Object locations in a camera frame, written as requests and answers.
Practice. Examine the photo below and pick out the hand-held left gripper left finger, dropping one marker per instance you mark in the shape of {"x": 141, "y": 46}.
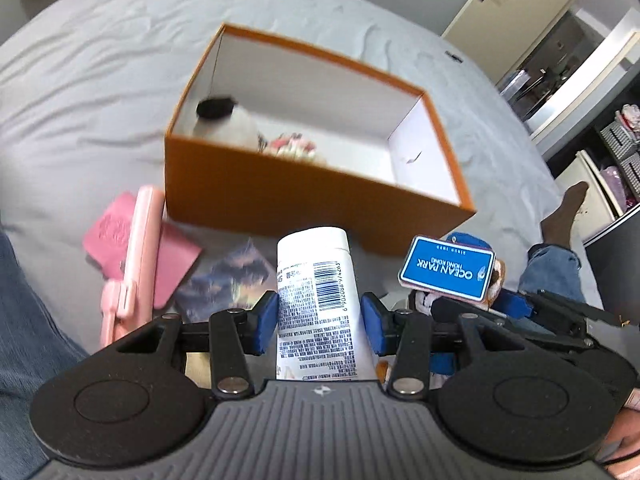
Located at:
{"x": 265, "y": 322}

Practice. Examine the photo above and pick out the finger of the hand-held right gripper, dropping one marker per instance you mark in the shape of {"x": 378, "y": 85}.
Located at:
{"x": 515, "y": 305}
{"x": 550, "y": 335}

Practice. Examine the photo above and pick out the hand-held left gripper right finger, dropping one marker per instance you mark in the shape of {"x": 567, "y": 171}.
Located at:
{"x": 372, "y": 322}

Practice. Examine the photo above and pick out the sunset print card box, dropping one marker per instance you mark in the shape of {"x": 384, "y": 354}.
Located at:
{"x": 225, "y": 280}

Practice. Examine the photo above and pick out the white bottle with barcode label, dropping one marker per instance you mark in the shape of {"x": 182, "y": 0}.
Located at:
{"x": 315, "y": 280}

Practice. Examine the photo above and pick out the fox plush with blue tag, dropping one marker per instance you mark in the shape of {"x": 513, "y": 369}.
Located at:
{"x": 445, "y": 270}

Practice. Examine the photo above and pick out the pink card holder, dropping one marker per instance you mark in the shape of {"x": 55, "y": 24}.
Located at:
{"x": 175, "y": 260}

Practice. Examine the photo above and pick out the orange cardboard box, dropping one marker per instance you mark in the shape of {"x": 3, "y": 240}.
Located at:
{"x": 280, "y": 195}

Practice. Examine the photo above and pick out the pink handheld fan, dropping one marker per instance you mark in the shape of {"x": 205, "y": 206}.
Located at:
{"x": 140, "y": 240}

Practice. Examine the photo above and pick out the person's right hand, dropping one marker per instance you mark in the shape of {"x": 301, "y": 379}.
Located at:
{"x": 630, "y": 435}

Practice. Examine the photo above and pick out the person's right leg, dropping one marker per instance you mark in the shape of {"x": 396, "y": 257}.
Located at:
{"x": 555, "y": 260}

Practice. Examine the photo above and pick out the person's leg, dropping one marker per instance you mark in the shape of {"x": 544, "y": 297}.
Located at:
{"x": 555, "y": 260}
{"x": 30, "y": 340}

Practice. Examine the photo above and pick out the black furniture panel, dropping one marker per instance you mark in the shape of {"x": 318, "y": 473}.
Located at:
{"x": 615, "y": 260}

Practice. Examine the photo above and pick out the cream cabinet door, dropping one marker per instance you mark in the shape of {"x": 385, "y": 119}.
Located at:
{"x": 590, "y": 190}

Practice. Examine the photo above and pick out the crochet bunny with pink bouquet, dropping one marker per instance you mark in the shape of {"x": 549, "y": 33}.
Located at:
{"x": 292, "y": 147}

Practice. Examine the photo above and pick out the grey woven basket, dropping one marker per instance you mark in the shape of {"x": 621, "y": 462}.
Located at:
{"x": 620, "y": 137}

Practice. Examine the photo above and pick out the white pouch with black cap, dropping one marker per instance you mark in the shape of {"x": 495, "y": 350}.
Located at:
{"x": 225, "y": 120}

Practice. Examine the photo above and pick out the dark chair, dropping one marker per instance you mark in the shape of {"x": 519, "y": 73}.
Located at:
{"x": 542, "y": 80}

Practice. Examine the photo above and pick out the person's left leg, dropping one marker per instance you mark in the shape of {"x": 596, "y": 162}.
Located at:
{"x": 30, "y": 340}

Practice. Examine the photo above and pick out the small black clip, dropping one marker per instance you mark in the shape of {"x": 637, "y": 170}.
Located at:
{"x": 453, "y": 57}

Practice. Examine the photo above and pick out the white door frame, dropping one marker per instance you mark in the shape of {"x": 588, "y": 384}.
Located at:
{"x": 600, "y": 75}

